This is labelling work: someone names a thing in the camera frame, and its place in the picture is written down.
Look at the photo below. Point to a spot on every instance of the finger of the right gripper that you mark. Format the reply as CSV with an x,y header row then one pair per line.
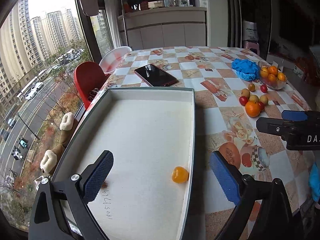
x,y
272,126
294,115

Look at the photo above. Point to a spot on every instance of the blue crumpled plastic bag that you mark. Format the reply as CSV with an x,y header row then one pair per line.
x,y
246,70

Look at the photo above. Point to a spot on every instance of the red plastic chair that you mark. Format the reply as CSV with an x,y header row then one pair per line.
x,y
88,76

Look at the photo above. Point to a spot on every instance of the white shallow box tray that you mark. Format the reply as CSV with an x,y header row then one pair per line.
x,y
150,131

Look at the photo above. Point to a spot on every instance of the brown fleece boot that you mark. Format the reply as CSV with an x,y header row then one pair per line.
x,y
51,159
67,128

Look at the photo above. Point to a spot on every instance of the red-cased smartphone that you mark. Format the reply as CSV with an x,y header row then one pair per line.
x,y
155,77

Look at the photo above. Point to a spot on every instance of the red cherry tomato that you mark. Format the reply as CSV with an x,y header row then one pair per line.
x,y
243,100
262,106
264,88

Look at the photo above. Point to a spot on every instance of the pink plastic stool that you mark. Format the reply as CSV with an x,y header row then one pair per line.
x,y
252,46

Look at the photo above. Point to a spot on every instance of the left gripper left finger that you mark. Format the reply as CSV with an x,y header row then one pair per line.
x,y
95,175

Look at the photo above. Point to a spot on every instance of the checkered fruit-print tablecloth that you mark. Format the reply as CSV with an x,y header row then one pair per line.
x,y
222,124

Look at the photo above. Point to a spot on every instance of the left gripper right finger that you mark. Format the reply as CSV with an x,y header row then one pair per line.
x,y
228,183

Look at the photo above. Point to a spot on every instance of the brown kiwi fruit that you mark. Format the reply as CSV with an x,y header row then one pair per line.
x,y
264,99
254,98
245,92

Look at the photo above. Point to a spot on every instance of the white sideboard cabinet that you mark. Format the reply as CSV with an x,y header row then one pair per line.
x,y
164,27

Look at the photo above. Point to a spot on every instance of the white printed bag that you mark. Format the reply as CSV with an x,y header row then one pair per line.
x,y
249,31

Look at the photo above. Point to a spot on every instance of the glass fruit bowl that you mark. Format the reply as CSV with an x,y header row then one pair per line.
x,y
279,85

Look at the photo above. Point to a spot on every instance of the large orange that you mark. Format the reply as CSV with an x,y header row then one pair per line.
x,y
252,108

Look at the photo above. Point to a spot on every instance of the orange in bowl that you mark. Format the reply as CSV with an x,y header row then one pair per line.
x,y
281,76
264,72
272,80
273,70

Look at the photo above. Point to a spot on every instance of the yellow cherry tomato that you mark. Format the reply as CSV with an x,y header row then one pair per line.
x,y
180,175
251,87

